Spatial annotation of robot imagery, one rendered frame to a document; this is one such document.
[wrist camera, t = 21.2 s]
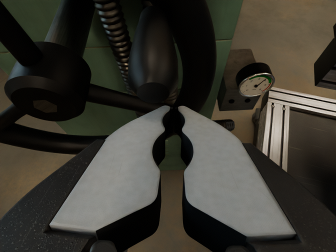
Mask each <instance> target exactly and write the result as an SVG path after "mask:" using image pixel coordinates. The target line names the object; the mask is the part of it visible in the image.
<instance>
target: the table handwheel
mask: <svg viewBox="0 0 336 252"><path fill-rule="evenodd" d="M149 1H150V2H151V4H152V5H153V6H157V7H160V8H161V9H162V10H163V11H164V12H165V13H166V16H167V21H168V24H169V27H170V30H171V33H172V35H173V37H174V40H175V42H176V44H177V47H178V50H179V53H180V57H181V62H182V70H183V78H182V85H181V89H180V92H179V95H178V97H177V99H176V101H175V102H174V104H173V105H172V104H167V103H163V102H159V103H148V102H145V101H143V100H141V99H140V98H139V97H138V96H134V95H130V94H127V93H123V92H120V91H116V90H113V89H109V88H106V87H102V86H99V85H95V84H92V83H90V82H91V77H92V73H91V69H90V67H89V65H88V64H87V62H86V61H85V60H84V59H83V55H84V52H85V48H86V44H87V40H88V36H89V32H90V28H91V24H92V20H93V17H94V13H95V9H96V7H95V2H94V1H93V0H61V2H60V5H59V7H58V9H57V12H56V14H55V16H54V19H53V21H52V24H51V26H50V28H49V31H48V33H47V36H46V38H45V40H44V41H37V42H33V41H32V39H31V38H30V37H29V36H28V34H27V33H26V32H25V31H24V29H23V28H22V27H21V26H20V24H19V23H18V22H17V21H16V19H15V18H14V17H13V16H12V14H11V13H10V12H9V11H8V10H7V8H6V7H5V6H4V5H3V3H2V2H1V1H0V42H1V43H2V44H3V45H4V46H5V48H6V49H7V50H8V51H9V52H10V53H11V54H12V56H13V57H14V58H15V59H16V63H15V65H14V67H13V69H12V71H11V73H10V75H9V77H8V79H7V81H6V83H5V85H4V92H5V94H6V96H7V97H8V98H9V100H10V101H11V102H12V104H11V105H10V106H9V107H8V108H6V109H5V110H4V111H2V112H1V113H0V143H3V144H7V145H11V146H15V147H20V148H25V149H30V150H36V151H42V152H49V153H58V154H69V155H77V154H79V153H80V152H81V151H82V150H84V149H85V148H86V147H88V146H89V145H90V144H92V143H93V142H94V141H96V140H105V139H106V138H107V137H108V136H110V135H93V136H92V135H71V134H62V133H55V132H50V131H44V130H40V129H35V128H31V127H27V126H24V125H20V124H17V123H15V122H16V121H17V120H19V119H20V118H21V117H23V116H25V115H26V114H27V115H29V116H32V117H34V118H37V119H41V120H45V121H52V122H62V121H67V120H70V119H73V118H76V117H78V116H79V115H81V114H82V113H83V112H84V110H85V106H86V101H87V102H90V103H95V104H101V105H106V106H111V107H116V108H121V109H126V110H131V111H136V112H140V113H144V114H148V113H150V112H152V111H154V110H156V109H158V108H160V107H162V106H169V107H173V108H175V107H180V106H185V107H187V108H189V109H191V110H193V111H195V112H197V113H199V112H200V110H201V109H202V107H203V106H204V104H205V103H206V101H207V99H208V97H209V94H210V92H211V89H212V85H213V82H214V78H215V73H216V66H217V45H216V38H215V31H214V26H213V21H212V17H211V14H210V11H209V7H208V4H207V2H206V0H149Z"/></svg>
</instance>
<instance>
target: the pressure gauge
mask: <svg viewBox="0 0 336 252"><path fill-rule="evenodd" d="M235 80H236V84H237V88H238V92H239V94H240V95H242V96H244V97H256V96H260V95H262V94H264V93H266V92H268V91H269V90H270V89H271V88H272V87H273V86H274V84H275V77H274V76H273V74H272V71H271V69H270V67H269V66H268V65H267V64H266V63H263V62H256V63H251V64H249V65H247V66H245V67H243V68H242V69H241V70H240V71H239V72H238V73H237V75H236V77H235ZM262 81H263V82H262ZM261 82H262V83H261ZM260 83H261V84H260ZM258 84H260V85H258ZM255 85H258V87H255Z"/></svg>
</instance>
